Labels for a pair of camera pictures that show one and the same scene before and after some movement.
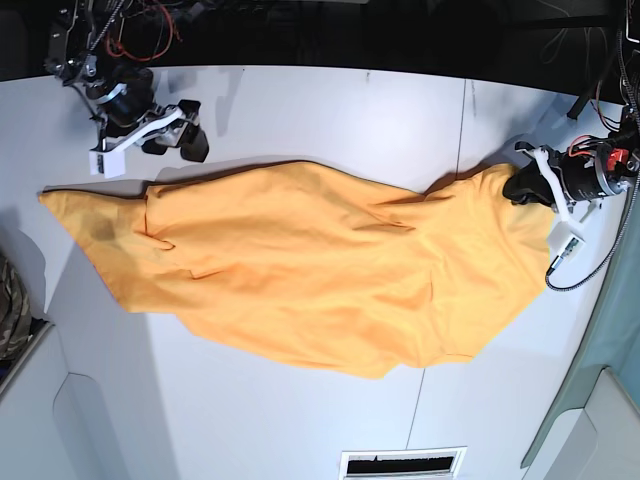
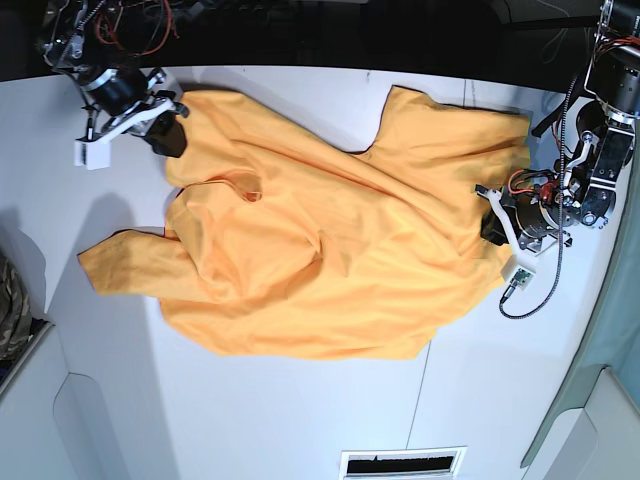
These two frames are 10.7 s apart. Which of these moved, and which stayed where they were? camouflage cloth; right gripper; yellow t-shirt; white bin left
Moved: right gripper; yellow t-shirt
Stayed: white bin left; camouflage cloth
